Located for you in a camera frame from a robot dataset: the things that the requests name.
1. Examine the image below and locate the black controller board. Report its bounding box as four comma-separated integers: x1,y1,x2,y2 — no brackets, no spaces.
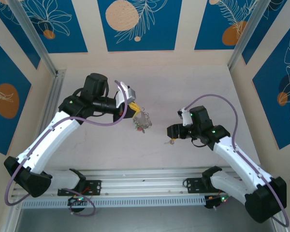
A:
67,195,87,213
204,194,232,211

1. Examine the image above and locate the grey metal sheet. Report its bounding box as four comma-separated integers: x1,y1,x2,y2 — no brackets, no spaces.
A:
14,207,277,232

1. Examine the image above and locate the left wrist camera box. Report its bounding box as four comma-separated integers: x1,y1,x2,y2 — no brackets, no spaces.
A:
115,81,137,109

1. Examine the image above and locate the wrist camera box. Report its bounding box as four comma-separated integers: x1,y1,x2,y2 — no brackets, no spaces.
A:
115,81,137,109
177,107,193,127

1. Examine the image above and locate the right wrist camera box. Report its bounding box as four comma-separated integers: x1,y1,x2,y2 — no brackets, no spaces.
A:
177,107,193,127

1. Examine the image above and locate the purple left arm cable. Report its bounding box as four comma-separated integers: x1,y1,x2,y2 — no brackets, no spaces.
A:
4,80,130,216

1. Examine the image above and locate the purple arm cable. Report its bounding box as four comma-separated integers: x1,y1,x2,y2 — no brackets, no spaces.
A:
4,80,130,216
185,94,290,228

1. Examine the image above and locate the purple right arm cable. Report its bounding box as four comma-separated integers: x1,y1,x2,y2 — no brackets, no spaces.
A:
185,94,290,228

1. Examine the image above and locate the blue floral wall panel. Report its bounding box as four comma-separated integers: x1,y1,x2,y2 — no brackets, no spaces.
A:
97,0,183,52
0,0,41,70
194,0,257,51
241,0,290,65
14,0,88,54
0,33,32,156
252,21,290,150

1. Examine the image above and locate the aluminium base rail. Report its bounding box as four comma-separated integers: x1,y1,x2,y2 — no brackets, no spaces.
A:
9,168,277,201

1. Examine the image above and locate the grey slotted cable duct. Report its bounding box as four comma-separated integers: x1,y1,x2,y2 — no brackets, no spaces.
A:
21,196,206,209

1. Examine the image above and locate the aluminium frame post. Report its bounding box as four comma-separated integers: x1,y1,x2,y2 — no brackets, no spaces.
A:
228,0,268,71
7,0,59,76

